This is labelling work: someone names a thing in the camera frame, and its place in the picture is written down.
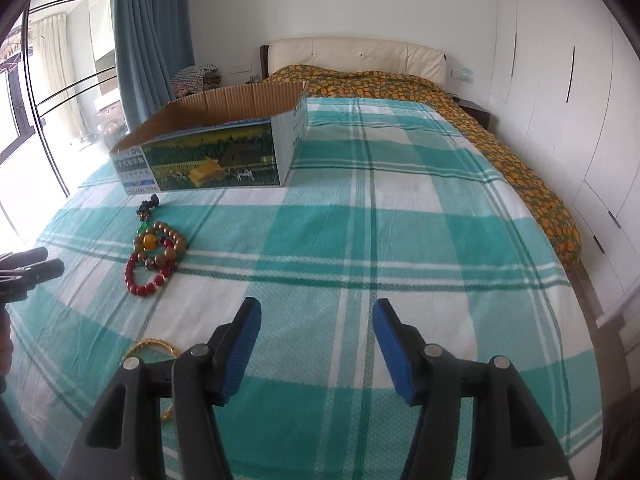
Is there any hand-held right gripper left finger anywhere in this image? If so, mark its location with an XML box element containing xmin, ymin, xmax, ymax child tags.
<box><xmin>57</xmin><ymin>297</ymin><xmax>262</xmax><ymax>480</ymax></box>

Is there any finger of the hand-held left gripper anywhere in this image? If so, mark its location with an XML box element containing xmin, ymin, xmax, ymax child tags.
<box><xmin>0</xmin><ymin>259</ymin><xmax>65</xmax><ymax>289</ymax></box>
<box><xmin>0</xmin><ymin>246</ymin><xmax>49</xmax><ymax>267</ymax></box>

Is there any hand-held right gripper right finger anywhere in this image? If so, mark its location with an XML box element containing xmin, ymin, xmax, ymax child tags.
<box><xmin>371</xmin><ymin>298</ymin><xmax>576</xmax><ymax>480</ymax></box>

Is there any red bead bracelet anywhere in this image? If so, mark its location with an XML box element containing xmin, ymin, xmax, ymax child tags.
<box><xmin>124</xmin><ymin>252</ymin><xmax>174</xmax><ymax>297</ymax></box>

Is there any golden bead necklace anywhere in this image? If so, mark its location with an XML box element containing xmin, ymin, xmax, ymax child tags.
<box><xmin>120</xmin><ymin>338</ymin><xmax>182</xmax><ymax>426</ymax></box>

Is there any brown amber bead bracelet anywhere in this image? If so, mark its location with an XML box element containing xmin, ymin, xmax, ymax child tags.
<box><xmin>132</xmin><ymin>221</ymin><xmax>189</xmax><ymax>274</ymax></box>

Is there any small dark charm pendant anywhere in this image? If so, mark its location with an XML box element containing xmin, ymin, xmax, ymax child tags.
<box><xmin>135</xmin><ymin>193</ymin><xmax>162</xmax><ymax>235</ymax></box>

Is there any printed cardboard box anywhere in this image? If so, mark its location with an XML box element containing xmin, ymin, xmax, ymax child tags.
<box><xmin>109</xmin><ymin>82</ymin><xmax>310</xmax><ymax>196</ymax></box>

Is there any green checked tablecloth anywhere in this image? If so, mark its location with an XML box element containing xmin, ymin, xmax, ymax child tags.
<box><xmin>0</xmin><ymin>96</ymin><xmax>607</xmax><ymax>480</ymax></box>

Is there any washing machine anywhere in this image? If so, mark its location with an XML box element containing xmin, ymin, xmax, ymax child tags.
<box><xmin>95</xmin><ymin>105</ymin><xmax>126</xmax><ymax>149</ymax></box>

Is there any sliding glass door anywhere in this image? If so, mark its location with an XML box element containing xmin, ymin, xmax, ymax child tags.
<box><xmin>0</xmin><ymin>0</ymin><xmax>124</xmax><ymax>202</ymax></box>

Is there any pile of clothes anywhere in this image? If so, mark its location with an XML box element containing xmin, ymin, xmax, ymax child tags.
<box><xmin>171</xmin><ymin>62</ymin><xmax>221</xmax><ymax>99</ymax></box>

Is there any blue curtain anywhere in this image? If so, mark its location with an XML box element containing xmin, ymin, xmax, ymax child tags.
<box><xmin>109</xmin><ymin>0</ymin><xmax>196</xmax><ymax>134</ymax></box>

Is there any dark wooden nightstand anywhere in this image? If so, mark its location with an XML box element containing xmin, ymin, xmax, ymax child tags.
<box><xmin>457</xmin><ymin>97</ymin><xmax>491</xmax><ymax>129</ymax></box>

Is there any cream padded headboard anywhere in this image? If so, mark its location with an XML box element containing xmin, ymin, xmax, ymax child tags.
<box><xmin>260</xmin><ymin>36</ymin><xmax>448</xmax><ymax>86</ymax></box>

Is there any white wardrobe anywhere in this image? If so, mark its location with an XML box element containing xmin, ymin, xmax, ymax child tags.
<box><xmin>487</xmin><ymin>0</ymin><xmax>640</xmax><ymax>307</ymax></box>

